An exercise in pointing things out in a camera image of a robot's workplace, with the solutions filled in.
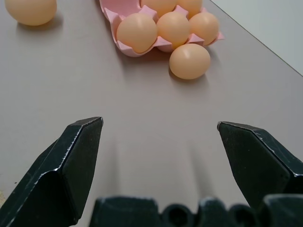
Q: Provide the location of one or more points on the pink egg tray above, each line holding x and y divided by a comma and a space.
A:
127, 50

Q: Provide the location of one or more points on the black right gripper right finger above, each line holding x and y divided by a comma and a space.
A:
255, 160

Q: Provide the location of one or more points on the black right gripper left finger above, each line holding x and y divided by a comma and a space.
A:
47, 184

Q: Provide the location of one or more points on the beige egg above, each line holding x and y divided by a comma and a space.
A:
173, 29
161, 7
136, 32
190, 7
30, 11
189, 61
204, 28

